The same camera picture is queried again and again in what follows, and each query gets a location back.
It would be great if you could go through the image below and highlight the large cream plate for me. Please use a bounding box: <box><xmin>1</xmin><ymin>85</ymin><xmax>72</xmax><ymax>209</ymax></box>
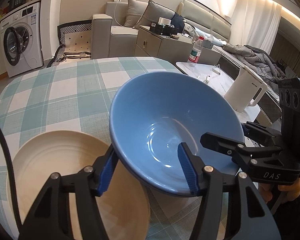
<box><xmin>12</xmin><ymin>130</ymin><xmax>150</xmax><ymax>239</ymax></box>

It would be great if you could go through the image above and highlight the large blue bowl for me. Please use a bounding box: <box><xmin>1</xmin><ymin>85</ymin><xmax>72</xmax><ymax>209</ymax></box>
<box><xmin>109</xmin><ymin>72</ymin><xmax>244</xmax><ymax>197</ymax></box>

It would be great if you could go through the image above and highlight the right hand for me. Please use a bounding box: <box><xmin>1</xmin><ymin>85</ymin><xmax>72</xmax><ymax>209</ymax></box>
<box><xmin>258</xmin><ymin>177</ymin><xmax>300</xmax><ymax>204</ymax></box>

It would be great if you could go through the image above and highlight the white electric kettle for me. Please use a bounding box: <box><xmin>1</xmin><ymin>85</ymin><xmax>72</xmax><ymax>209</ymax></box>
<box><xmin>224</xmin><ymin>66</ymin><xmax>268</xmax><ymax>112</ymax></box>

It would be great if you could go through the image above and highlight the grey blanket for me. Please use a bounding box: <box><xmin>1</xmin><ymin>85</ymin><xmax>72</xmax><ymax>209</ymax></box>
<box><xmin>222</xmin><ymin>43</ymin><xmax>289</xmax><ymax>90</ymax></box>

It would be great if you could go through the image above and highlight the white marble side table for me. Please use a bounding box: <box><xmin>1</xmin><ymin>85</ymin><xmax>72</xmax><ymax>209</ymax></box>
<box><xmin>176</xmin><ymin>62</ymin><xmax>261</xmax><ymax>122</ymax></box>

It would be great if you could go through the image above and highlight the clear plastic water bottle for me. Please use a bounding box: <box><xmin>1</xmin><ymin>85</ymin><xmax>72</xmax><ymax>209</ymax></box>
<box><xmin>187</xmin><ymin>36</ymin><xmax>204</xmax><ymax>65</ymax></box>

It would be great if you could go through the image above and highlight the beige bedside cabinet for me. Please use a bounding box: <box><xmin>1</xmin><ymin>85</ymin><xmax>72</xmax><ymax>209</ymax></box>
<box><xmin>134</xmin><ymin>24</ymin><xmax>222</xmax><ymax>66</ymax></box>

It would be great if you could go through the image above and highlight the teal plaid tablecloth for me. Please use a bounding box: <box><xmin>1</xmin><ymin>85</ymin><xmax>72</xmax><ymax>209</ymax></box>
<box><xmin>0</xmin><ymin>57</ymin><xmax>200</xmax><ymax>239</ymax></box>

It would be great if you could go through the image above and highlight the black box on cabinet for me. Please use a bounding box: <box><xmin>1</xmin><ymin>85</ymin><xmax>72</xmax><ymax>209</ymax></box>
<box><xmin>149</xmin><ymin>17</ymin><xmax>178</xmax><ymax>36</ymax></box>

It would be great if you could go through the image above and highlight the dark grey cushion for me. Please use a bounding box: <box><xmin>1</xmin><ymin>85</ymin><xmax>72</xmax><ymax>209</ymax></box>
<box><xmin>134</xmin><ymin>0</ymin><xmax>175</xmax><ymax>29</ymax></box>

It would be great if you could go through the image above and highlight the grey sofa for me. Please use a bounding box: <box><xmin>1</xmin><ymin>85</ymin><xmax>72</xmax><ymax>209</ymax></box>
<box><xmin>91</xmin><ymin>0</ymin><xmax>231</xmax><ymax>59</ymax></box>

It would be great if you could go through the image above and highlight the patterned floor mat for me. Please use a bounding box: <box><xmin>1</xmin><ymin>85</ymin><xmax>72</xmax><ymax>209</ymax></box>
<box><xmin>47</xmin><ymin>20</ymin><xmax>92</xmax><ymax>68</ymax></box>

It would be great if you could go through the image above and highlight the white washing machine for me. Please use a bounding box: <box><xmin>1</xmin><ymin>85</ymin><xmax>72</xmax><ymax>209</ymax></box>
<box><xmin>0</xmin><ymin>2</ymin><xmax>44</xmax><ymax>77</ymax></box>

